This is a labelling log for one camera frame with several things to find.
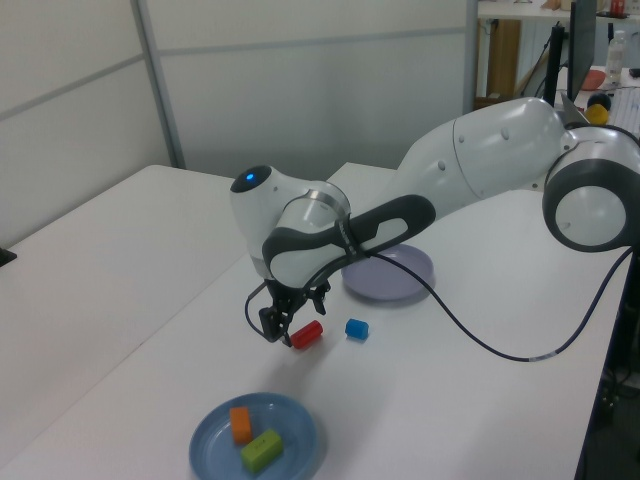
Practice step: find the grey metal partition post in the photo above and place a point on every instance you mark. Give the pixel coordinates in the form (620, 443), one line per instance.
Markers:
(472, 50)
(160, 85)

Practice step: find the green rectangular block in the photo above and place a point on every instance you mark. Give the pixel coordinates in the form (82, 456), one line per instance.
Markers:
(261, 450)

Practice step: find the red bowl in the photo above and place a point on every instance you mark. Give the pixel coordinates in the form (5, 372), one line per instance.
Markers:
(595, 80)

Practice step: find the white background desk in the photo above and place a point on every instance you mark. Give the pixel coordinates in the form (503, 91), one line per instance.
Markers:
(525, 12)

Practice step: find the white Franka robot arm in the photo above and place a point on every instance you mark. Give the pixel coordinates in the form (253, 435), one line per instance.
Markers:
(500, 150)

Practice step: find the red cylinder block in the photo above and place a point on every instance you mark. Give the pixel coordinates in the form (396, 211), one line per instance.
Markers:
(307, 334)

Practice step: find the white keyboard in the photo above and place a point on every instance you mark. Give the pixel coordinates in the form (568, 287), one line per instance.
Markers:
(627, 107)

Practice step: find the dark blue ball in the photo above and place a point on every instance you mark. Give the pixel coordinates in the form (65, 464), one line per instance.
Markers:
(600, 100)

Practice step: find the blue hexagonal block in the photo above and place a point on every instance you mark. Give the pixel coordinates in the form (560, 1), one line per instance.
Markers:
(357, 328)

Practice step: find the black monitor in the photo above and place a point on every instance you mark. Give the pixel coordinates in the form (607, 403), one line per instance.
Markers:
(582, 45)

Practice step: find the blue plate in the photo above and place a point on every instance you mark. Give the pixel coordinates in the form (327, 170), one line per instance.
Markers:
(295, 425)

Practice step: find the clear plastic bottle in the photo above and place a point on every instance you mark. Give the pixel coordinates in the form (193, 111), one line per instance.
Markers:
(616, 60)

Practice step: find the orange rectangular block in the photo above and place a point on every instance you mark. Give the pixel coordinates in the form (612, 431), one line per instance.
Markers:
(241, 425)

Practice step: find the yellow ball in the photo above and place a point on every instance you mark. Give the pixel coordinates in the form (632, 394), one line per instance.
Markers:
(597, 116)

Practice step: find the black monitor stand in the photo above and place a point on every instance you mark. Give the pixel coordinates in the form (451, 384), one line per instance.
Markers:
(555, 65)

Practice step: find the lilac plate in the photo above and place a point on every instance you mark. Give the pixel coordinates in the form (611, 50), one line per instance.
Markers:
(390, 285)

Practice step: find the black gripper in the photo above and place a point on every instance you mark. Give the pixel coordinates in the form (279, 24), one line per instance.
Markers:
(290, 297)

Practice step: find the red can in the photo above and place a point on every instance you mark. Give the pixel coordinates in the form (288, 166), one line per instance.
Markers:
(618, 6)

